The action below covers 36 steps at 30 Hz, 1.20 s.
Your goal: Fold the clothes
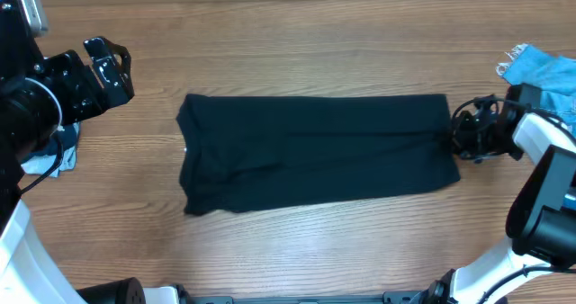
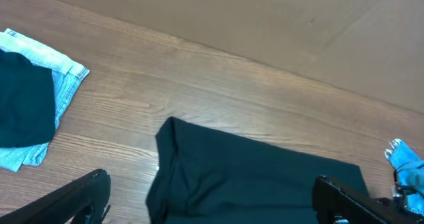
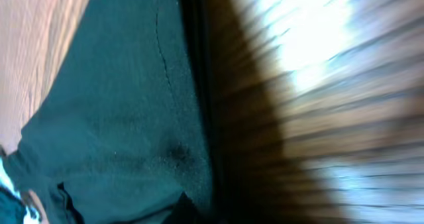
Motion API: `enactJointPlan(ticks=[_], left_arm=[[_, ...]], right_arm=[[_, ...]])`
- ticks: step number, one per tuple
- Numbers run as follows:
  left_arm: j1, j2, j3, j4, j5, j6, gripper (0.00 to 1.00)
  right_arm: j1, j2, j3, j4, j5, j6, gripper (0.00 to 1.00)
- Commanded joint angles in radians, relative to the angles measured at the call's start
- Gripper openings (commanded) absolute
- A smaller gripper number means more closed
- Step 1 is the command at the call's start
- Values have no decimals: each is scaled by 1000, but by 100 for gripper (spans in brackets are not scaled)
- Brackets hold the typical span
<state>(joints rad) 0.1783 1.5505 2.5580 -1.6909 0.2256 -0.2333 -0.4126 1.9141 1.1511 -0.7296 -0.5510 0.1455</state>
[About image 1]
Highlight black t-shirt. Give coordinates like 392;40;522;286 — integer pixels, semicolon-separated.
176;94;460;216

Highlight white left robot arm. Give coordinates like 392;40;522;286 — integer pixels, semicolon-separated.
1;35;182;303

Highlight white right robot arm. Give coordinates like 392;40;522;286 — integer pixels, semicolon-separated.
411;95;575;303

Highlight folded navy garment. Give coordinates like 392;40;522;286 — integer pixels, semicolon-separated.
31;122;80;156

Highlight folded light denim garment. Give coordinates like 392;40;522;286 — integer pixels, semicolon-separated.
20;132;80;179

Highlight blue denim jeans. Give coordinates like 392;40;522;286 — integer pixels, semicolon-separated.
495;43;575;135

